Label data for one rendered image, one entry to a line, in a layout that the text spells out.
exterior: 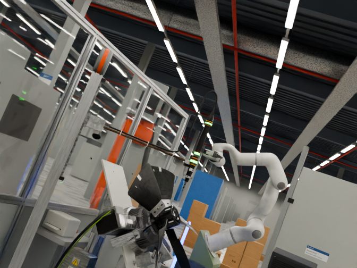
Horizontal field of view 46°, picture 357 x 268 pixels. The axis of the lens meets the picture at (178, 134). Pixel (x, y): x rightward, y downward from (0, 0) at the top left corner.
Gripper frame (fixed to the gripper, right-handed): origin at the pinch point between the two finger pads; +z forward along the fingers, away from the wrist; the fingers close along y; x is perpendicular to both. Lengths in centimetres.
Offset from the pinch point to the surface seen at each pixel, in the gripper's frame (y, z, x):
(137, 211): 14, 35, -50
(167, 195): 6.1, 22.4, -35.5
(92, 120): 50, 59, -12
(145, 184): 9, 50, -33
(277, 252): -60, -12, -42
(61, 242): 44, 48, -81
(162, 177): 14.6, 19.5, -26.6
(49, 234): 54, 48, -80
